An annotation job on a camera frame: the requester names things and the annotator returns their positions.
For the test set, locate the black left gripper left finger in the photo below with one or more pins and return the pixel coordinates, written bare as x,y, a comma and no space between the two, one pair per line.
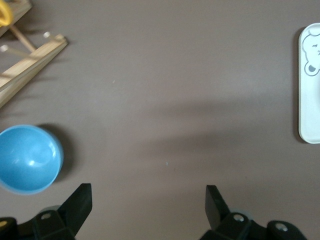
80,207

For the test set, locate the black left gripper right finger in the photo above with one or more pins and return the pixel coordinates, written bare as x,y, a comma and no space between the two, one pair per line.
215,212

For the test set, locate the blue bowl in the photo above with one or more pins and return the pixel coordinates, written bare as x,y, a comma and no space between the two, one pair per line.
27,160

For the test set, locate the brown table mat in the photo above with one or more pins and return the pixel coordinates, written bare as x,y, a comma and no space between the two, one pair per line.
162,87

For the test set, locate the cream bear print tray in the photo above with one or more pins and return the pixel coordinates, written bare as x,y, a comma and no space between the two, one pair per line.
308,112

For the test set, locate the wooden drying rack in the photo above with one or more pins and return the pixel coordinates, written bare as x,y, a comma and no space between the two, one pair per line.
32,62

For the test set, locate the yellow cup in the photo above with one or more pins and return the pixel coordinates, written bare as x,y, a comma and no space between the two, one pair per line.
5,15

